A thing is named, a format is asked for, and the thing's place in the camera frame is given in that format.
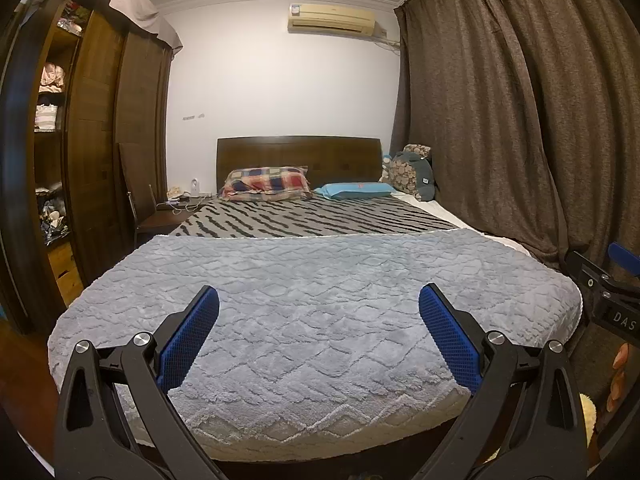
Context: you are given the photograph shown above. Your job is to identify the cream wall air conditioner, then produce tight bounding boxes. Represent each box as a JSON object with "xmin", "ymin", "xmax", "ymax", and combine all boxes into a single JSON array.
[{"xmin": 286, "ymin": 3, "xmax": 377, "ymax": 38}]

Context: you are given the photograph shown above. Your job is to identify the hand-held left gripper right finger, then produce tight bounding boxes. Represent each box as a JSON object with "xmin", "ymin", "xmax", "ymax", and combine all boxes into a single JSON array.
[{"xmin": 415, "ymin": 284, "xmax": 587, "ymax": 480}]

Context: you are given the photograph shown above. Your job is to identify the brown wooden headboard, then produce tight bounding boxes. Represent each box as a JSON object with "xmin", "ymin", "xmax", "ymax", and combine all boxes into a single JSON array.
[{"xmin": 216, "ymin": 136, "xmax": 383, "ymax": 196}]

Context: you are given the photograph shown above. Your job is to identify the grey textured plush blanket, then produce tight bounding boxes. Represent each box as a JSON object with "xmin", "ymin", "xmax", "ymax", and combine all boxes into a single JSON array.
[{"xmin": 47, "ymin": 227, "xmax": 586, "ymax": 463}]

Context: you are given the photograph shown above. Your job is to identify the black striped grey blanket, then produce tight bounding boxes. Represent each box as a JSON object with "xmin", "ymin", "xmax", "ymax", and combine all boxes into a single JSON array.
[{"xmin": 170, "ymin": 195, "xmax": 468, "ymax": 238}]

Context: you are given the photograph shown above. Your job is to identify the person's right hand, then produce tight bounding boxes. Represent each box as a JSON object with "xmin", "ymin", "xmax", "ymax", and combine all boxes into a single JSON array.
[{"xmin": 606, "ymin": 344, "xmax": 630, "ymax": 411}]

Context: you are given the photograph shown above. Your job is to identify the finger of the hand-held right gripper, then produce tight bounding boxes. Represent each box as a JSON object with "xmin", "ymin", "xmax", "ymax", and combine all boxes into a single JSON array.
[{"xmin": 565, "ymin": 242, "xmax": 640, "ymax": 293}]

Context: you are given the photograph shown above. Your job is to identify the grey cloth cover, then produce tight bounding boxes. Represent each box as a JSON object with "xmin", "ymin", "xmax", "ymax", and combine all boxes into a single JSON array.
[{"xmin": 67, "ymin": 0, "xmax": 183, "ymax": 52}]

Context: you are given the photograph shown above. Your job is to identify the dark wooden chair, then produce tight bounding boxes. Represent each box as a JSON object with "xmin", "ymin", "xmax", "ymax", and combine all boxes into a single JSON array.
[{"xmin": 117, "ymin": 141, "xmax": 157, "ymax": 248}]

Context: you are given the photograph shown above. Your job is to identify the brown curtain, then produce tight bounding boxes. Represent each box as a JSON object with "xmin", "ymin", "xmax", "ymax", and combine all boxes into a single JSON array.
[{"xmin": 390, "ymin": 0, "xmax": 640, "ymax": 281}]

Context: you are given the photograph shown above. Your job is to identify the brown wooden wardrobe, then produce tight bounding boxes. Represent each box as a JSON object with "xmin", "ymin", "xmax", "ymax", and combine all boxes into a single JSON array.
[{"xmin": 0, "ymin": 0, "xmax": 173, "ymax": 336}]

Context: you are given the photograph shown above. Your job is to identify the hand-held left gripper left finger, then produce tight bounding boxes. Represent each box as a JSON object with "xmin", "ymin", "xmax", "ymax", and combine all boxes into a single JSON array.
[{"xmin": 52, "ymin": 285, "xmax": 226, "ymax": 480}]

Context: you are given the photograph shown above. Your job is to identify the blue pillow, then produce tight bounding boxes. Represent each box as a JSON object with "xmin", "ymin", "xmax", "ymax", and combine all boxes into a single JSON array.
[{"xmin": 314, "ymin": 181, "xmax": 396, "ymax": 200}]

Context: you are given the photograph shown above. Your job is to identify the dark wooden nightstand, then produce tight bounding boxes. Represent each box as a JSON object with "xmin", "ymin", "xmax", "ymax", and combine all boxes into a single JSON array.
[{"xmin": 135, "ymin": 195, "xmax": 206, "ymax": 248}]

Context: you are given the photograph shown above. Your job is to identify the white striped cloth bag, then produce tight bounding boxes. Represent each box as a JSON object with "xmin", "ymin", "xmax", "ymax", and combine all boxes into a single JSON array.
[{"xmin": 34, "ymin": 104, "xmax": 61, "ymax": 131}]

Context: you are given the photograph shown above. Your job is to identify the plaid pillow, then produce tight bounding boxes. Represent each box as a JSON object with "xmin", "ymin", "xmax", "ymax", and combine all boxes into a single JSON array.
[{"xmin": 220, "ymin": 165, "xmax": 313, "ymax": 202}]

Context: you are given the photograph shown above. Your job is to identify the pink folded clothes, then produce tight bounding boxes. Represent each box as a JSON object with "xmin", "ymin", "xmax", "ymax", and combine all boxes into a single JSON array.
[{"xmin": 40, "ymin": 62, "xmax": 67, "ymax": 94}]

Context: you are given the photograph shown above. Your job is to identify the white charging cable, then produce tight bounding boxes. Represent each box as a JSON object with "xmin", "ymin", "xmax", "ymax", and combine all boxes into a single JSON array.
[{"xmin": 156, "ymin": 197, "xmax": 201, "ymax": 213}]

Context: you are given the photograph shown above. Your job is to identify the pile of mixed clothes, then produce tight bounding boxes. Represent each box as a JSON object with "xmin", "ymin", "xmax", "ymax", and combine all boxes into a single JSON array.
[{"xmin": 36, "ymin": 187, "xmax": 69, "ymax": 247}]

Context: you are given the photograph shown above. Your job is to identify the grey plush toy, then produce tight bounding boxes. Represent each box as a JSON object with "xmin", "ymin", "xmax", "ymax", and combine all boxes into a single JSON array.
[{"xmin": 414, "ymin": 156, "xmax": 440, "ymax": 202}]

